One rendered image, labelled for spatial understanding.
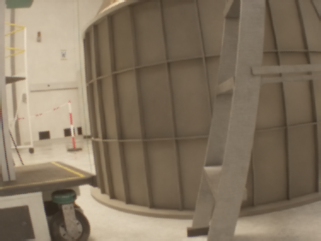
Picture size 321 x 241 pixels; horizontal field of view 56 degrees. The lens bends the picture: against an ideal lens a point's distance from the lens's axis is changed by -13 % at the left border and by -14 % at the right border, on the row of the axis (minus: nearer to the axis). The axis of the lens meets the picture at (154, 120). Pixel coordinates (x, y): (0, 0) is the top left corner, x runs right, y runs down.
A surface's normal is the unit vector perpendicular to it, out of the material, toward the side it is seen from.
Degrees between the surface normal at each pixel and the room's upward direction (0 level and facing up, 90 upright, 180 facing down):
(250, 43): 87
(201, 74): 90
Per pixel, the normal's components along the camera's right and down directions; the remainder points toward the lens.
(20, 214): 0.49, -0.03
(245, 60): -0.07, -0.03
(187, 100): -0.43, 0.07
